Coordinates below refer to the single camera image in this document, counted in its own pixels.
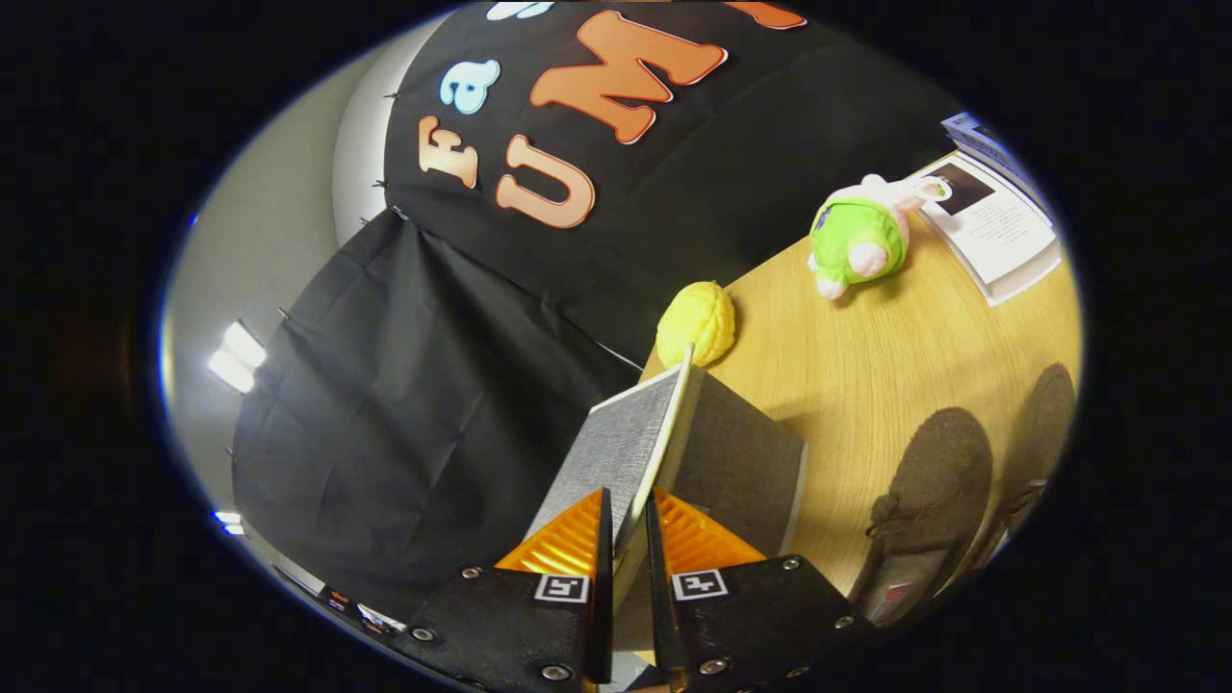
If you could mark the yellow plush toy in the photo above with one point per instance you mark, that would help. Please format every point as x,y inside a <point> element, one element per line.
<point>695,322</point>

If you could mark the grey fabric storage box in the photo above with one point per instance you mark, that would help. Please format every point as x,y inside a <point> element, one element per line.
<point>731,452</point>

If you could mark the white book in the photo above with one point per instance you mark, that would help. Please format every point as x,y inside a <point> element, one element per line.
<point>1001,236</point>

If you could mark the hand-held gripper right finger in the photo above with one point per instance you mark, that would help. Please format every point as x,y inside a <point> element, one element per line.
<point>662,616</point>

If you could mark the black backdrop cloth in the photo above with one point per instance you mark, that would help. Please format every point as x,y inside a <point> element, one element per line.
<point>433,385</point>

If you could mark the green and pink plush toy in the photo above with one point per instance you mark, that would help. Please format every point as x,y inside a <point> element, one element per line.
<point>857,236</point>

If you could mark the blue book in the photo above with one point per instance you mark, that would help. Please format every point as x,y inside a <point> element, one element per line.
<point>977,135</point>

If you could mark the ceiling light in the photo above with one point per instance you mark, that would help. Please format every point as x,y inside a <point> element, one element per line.
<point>236,356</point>

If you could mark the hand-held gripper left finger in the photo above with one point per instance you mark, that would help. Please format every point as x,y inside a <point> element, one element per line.
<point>603,616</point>

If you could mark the brown fuzzy shoe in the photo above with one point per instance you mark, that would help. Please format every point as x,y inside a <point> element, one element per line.
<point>938,481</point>
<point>1049,423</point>

